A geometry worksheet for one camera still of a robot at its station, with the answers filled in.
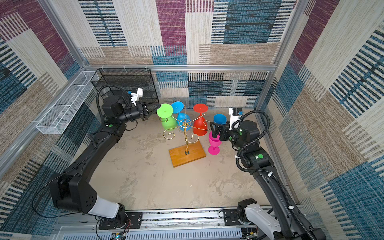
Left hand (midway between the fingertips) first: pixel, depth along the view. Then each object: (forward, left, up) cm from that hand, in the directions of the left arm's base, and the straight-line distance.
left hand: (160, 104), depth 68 cm
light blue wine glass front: (+13, -32, -24) cm, 42 cm away
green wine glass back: (-2, -3, -10) cm, 11 cm away
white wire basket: (0, +50, -7) cm, 50 cm away
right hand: (-6, -26, -8) cm, 28 cm away
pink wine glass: (0, -28, -40) cm, 48 cm away
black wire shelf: (+38, +34, -14) cm, 53 cm away
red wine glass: (0, -18, -17) cm, 25 cm away
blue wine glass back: (-4, -10, -8) cm, 13 cm away
